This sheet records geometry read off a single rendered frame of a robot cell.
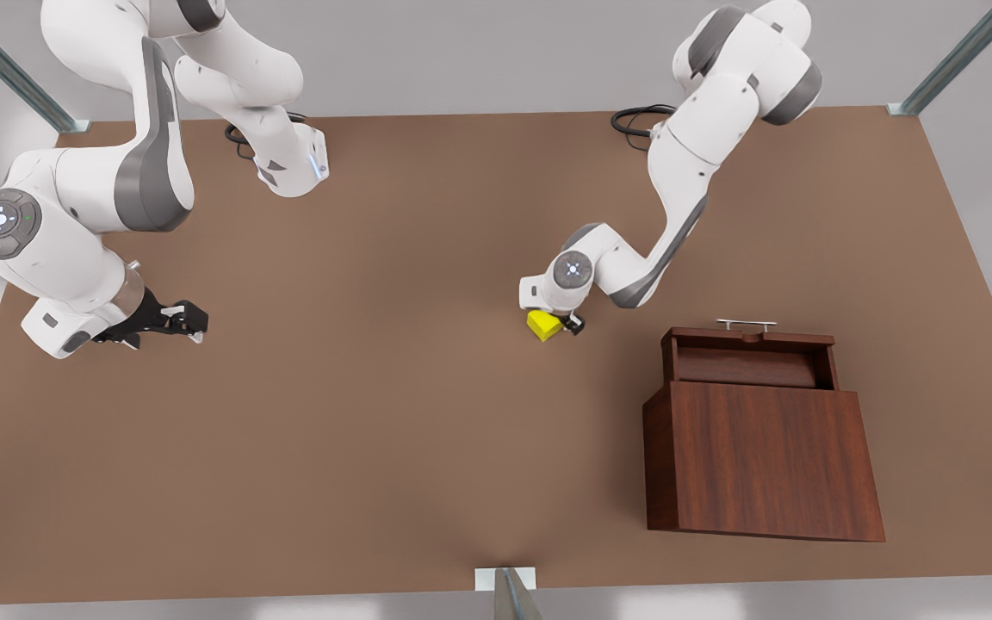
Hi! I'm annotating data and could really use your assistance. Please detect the yellow square block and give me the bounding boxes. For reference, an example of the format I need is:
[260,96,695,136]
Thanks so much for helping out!
[527,310,565,343]

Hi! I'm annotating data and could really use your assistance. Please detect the wooden drawer with silver handle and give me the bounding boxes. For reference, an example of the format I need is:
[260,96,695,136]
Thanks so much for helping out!
[661,319,840,394]

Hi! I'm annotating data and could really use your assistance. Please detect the dark wooden cabinet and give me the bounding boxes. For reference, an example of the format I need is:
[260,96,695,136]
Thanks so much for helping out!
[642,381,887,543]

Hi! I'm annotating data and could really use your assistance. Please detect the black cable loop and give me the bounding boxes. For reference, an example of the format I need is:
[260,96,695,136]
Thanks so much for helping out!
[611,104,679,152]
[224,110,309,161]

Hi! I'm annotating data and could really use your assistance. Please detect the silver frame post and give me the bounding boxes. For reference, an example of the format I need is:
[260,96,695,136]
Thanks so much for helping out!
[0,0,91,134]
[886,0,992,118]
[474,566,542,620]

